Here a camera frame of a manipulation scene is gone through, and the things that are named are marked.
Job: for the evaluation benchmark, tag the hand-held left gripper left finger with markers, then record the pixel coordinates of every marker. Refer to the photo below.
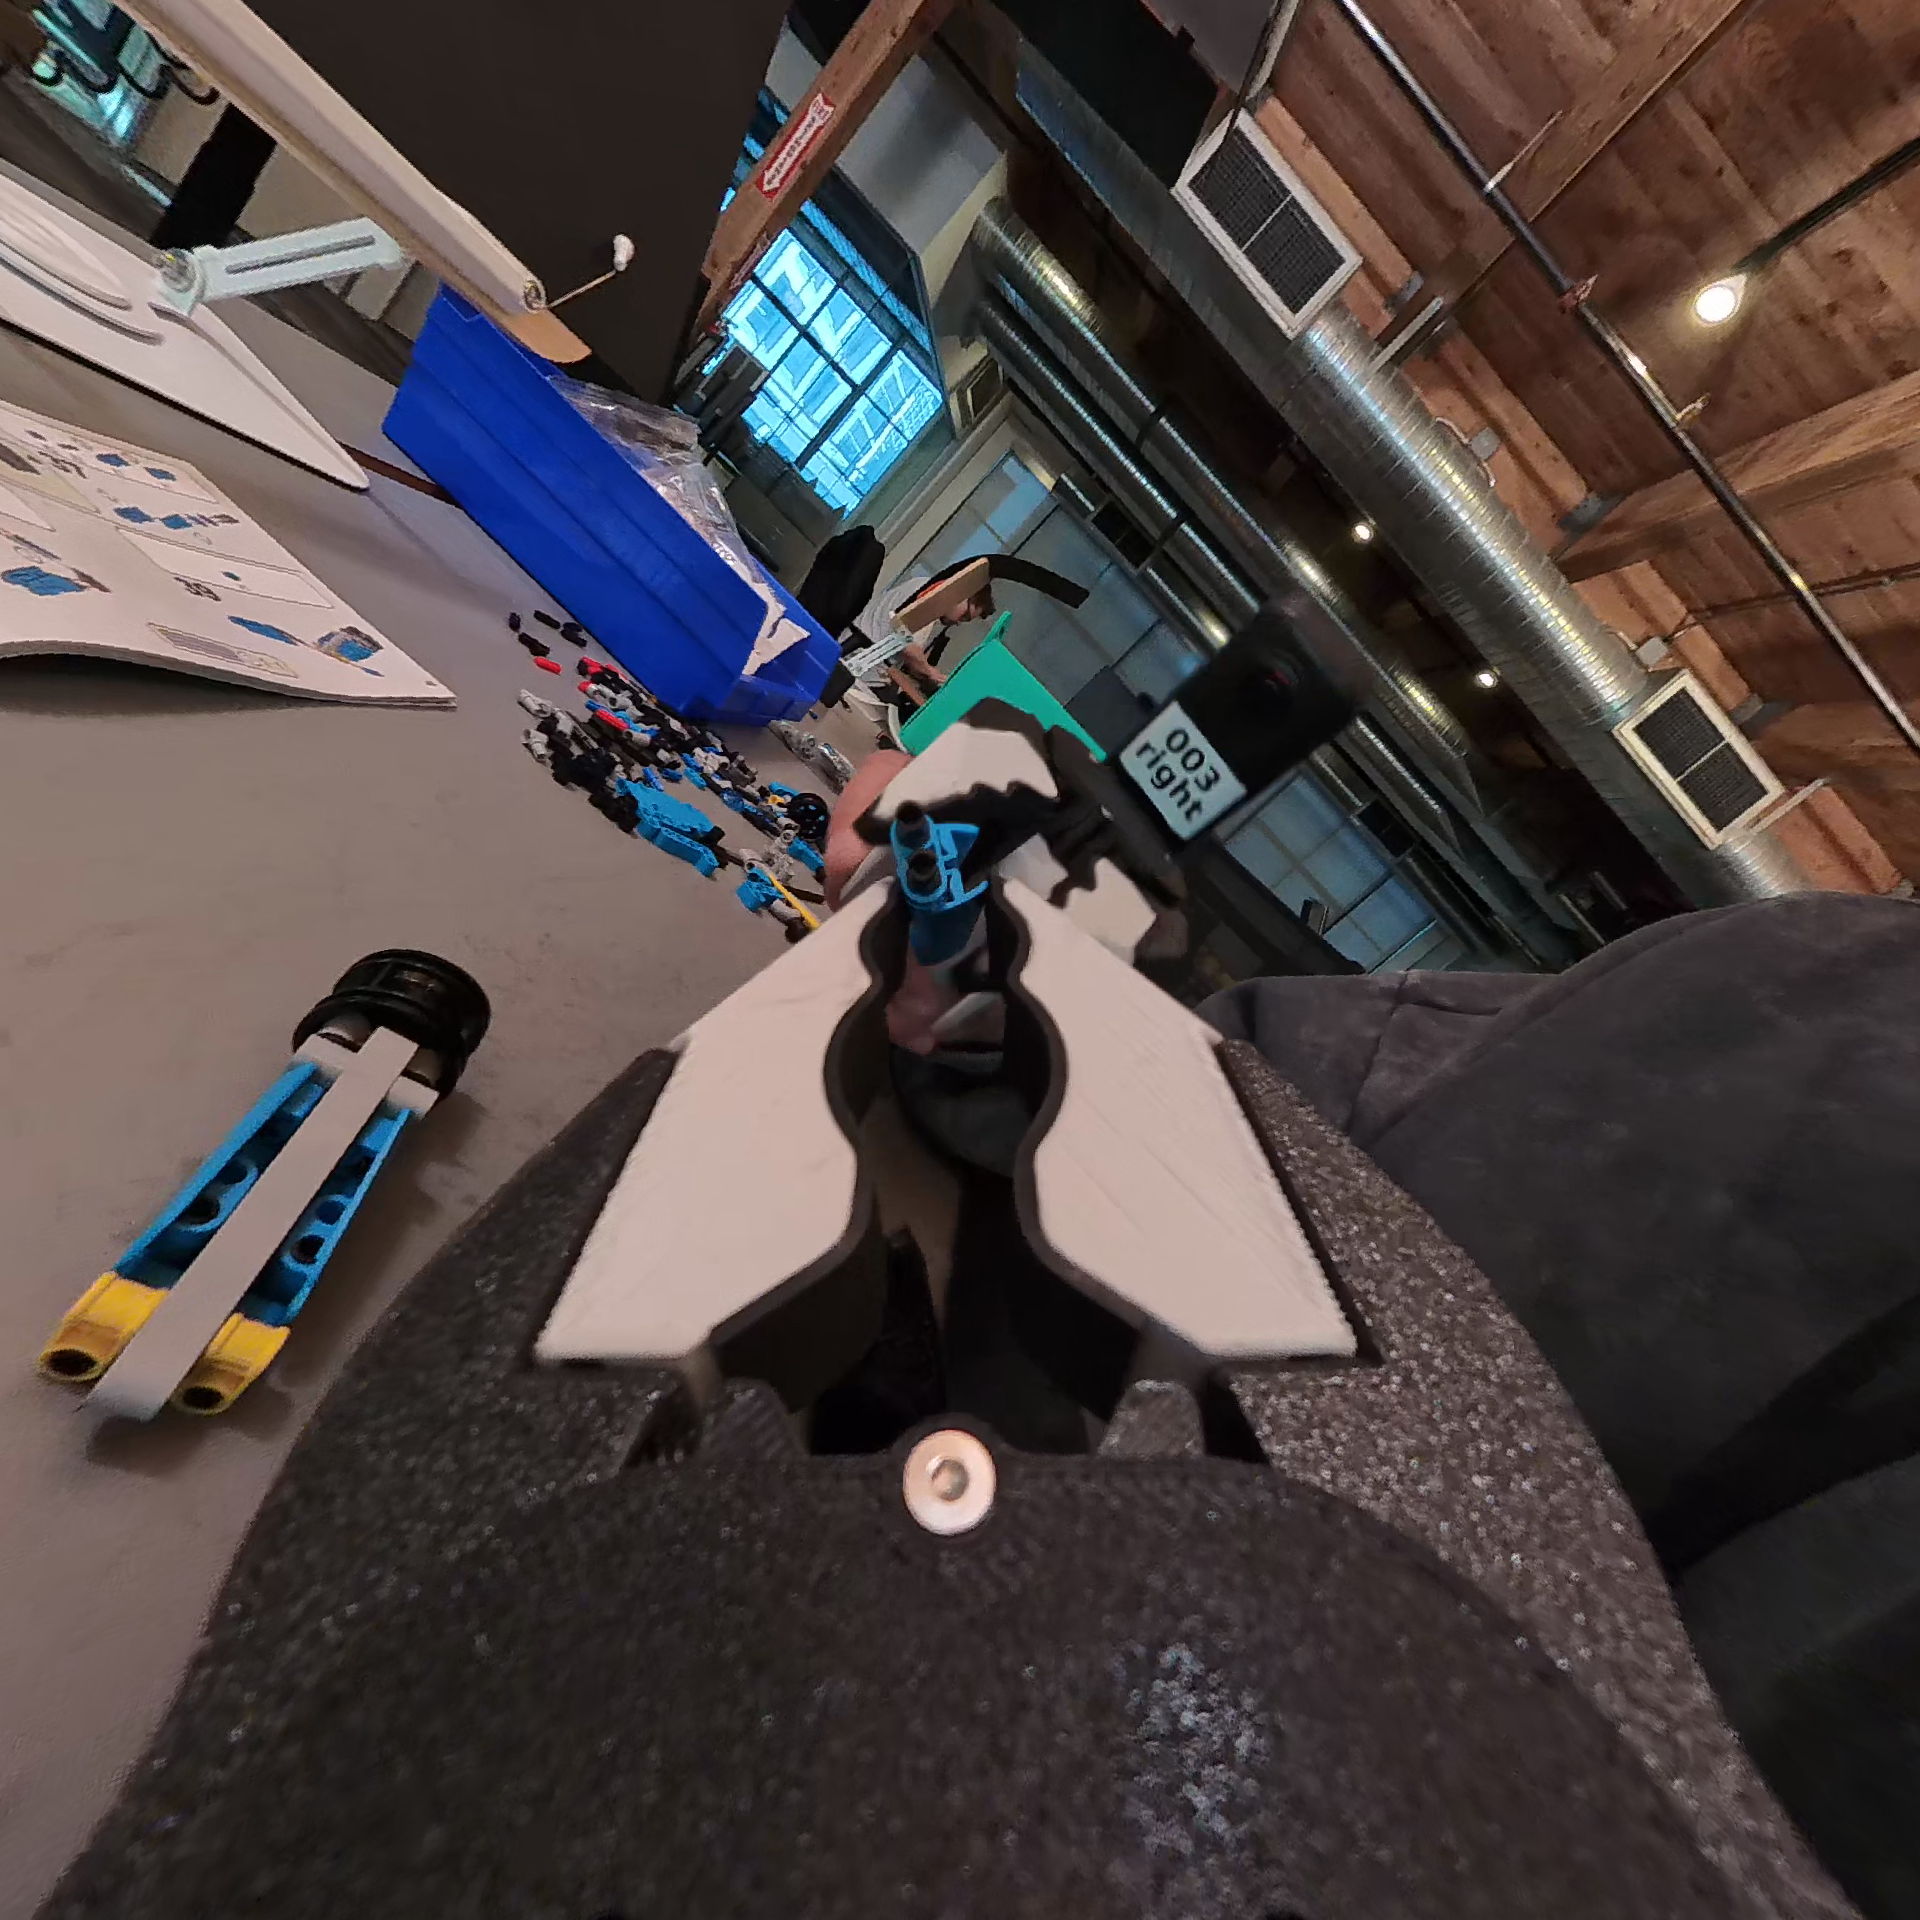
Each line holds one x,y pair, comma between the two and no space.
723,1186

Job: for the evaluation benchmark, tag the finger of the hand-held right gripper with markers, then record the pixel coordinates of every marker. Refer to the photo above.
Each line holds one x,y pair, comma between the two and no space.
983,775
1109,901

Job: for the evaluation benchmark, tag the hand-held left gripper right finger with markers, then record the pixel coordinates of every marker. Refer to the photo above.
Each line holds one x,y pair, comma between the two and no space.
1170,1186

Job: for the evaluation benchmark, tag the blue panel brick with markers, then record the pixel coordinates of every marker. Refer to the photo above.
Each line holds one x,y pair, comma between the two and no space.
938,901

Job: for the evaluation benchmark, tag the pile of toy bricks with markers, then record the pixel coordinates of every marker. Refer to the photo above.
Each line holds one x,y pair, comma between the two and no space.
661,819

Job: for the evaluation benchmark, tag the wheel and beam assembly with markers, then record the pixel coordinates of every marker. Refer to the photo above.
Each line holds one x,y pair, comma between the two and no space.
241,1200

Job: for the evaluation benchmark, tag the grey desk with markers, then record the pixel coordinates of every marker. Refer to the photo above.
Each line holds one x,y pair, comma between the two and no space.
300,901

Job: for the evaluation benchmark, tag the person's right hand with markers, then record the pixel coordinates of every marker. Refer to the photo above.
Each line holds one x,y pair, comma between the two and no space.
863,827

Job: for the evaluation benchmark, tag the white ceiling air vent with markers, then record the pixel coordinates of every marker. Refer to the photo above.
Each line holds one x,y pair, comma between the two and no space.
1269,226
1703,758

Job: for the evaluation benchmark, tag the paned window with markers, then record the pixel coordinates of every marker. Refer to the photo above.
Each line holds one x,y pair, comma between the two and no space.
826,361

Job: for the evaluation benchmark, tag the clear plastic parts bags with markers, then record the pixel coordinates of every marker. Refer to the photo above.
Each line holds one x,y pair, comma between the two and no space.
661,449

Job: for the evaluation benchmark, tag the blue bin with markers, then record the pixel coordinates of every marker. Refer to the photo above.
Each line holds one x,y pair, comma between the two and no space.
571,497

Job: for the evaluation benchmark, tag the red white sign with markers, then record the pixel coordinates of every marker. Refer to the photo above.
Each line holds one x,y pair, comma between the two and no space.
797,143

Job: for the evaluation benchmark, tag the dark partition panel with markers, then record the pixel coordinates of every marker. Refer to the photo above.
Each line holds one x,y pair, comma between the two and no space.
602,119

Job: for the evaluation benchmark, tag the instruction manual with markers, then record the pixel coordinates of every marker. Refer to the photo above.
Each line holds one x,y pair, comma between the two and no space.
179,571

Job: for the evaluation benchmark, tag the person's dark clothing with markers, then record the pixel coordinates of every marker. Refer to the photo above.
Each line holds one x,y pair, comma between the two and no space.
1831,1726

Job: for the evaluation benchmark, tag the silver air duct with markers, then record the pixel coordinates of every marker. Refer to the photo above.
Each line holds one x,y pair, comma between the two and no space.
1469,539

